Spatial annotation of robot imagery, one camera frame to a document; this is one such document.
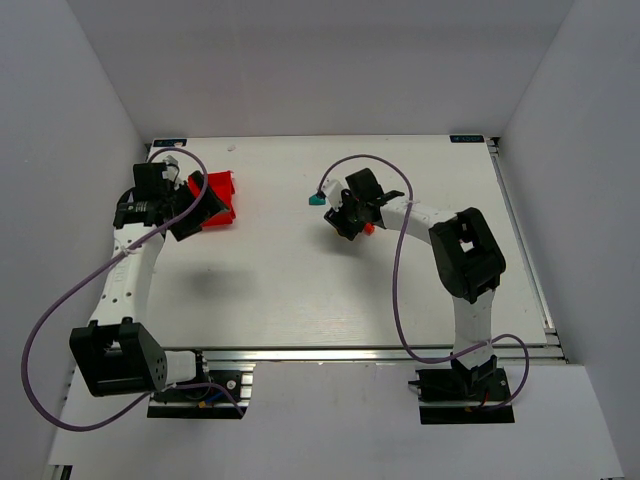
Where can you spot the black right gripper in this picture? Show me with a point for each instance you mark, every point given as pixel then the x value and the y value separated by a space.
pixel 347 220

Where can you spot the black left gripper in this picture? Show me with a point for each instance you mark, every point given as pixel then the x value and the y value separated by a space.
pixel 201 201

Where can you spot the red plastic bin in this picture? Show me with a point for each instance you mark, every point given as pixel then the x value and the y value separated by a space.
pixel 223 186

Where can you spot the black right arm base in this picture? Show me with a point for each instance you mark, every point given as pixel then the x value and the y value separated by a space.
pixel 444 400

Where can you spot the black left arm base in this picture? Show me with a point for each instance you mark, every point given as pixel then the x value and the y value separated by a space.
pixel 225 395

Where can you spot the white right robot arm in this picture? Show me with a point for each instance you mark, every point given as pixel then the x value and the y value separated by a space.
pixel 468 260

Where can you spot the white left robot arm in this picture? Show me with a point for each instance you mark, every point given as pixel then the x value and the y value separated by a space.
pixel 115 353

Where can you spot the teal house-shaped block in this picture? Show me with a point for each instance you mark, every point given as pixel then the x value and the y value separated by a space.
pixel 316 200

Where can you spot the blue left corner label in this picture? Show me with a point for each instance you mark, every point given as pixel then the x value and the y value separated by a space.
pixel 167 143

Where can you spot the blue corner label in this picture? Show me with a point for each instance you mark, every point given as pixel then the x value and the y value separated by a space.
pixel 167 143
pixel 462 138

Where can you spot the blue right corner label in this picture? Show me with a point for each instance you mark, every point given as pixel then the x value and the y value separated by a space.
pixel 462 138

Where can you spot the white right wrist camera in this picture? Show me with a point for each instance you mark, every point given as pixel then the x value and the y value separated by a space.
pixel 331 190

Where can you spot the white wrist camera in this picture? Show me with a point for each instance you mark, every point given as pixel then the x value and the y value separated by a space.
pixel 331 190
pixel 172 169

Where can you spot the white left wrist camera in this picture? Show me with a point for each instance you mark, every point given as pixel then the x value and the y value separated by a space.
pixel 172 169

